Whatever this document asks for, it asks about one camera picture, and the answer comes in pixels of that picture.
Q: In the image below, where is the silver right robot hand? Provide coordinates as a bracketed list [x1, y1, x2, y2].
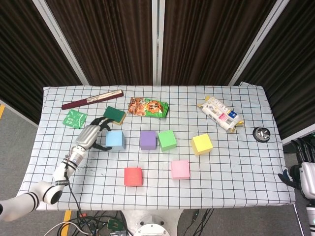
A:
[278, 139, 315, 195]

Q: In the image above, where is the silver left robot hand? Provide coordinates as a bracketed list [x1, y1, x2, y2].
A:
[75, 117, 113, 151]

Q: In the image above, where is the light blue foam cube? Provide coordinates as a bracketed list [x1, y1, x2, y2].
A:
[105, 130, 126, 151]

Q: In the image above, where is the purple foam cube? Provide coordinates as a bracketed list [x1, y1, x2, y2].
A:
[139, 130, 158, 150]

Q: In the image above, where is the red foam cube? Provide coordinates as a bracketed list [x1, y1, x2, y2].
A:
[124, 167, 143, 187]

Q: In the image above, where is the green foam cube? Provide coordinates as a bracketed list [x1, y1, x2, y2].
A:
[157, 130, 178, 152]

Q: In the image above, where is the green sachet packet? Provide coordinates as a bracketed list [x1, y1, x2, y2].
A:
[63, 109, 88, 130]

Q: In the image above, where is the green and yellow sponge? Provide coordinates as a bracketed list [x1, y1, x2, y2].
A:
[102, 106, 127, 126]

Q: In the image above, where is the dark red folded fan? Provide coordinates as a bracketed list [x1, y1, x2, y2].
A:
[61, 89, 124, 111]

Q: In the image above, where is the orange green snack bag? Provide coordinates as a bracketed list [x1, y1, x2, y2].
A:
[127, 97, 170, 119]

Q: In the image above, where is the green circuit board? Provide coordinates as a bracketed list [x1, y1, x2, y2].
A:
[107, 218, 124, 231]

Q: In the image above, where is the dark brown curtain panel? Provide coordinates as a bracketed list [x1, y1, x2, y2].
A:
[236, 0, 315, 140]
[0, 0, 83, 125]
[161, 0, 278, 86]
[45, 0, 158, 86]

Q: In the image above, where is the pink foam cube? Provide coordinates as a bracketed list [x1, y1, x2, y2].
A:
[171, 160, 190, 180]

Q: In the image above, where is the white plastic noodle package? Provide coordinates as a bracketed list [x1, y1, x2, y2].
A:
[196, 95, 245, 134]

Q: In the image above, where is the yellow foam cube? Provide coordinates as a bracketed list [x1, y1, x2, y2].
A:
[191, 133, 214, 156]

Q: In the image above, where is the white partition base rail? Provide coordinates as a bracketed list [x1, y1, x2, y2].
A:
[282, 122, 315, 146]
[0, 99, 39, 128]

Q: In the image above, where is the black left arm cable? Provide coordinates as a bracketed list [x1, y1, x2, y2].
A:
[63, 154, 83, 213]

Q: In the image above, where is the black floor cable bundle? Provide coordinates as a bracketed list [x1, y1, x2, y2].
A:
[71, 210, 131, 236]

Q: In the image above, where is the white floor cable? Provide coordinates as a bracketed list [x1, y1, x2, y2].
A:
[45, 221, 89, 236]

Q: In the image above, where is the white partition post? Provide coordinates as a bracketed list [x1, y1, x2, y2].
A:
[228, 0, 291, 86]
[151, 0, 165, 86]
[31, 0, 89, 86]

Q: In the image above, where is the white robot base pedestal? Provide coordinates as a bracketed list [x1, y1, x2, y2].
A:
[122, 210, 184, 236]

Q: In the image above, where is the cable with green clip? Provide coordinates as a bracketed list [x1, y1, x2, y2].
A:
[188, 208, 216, 236]

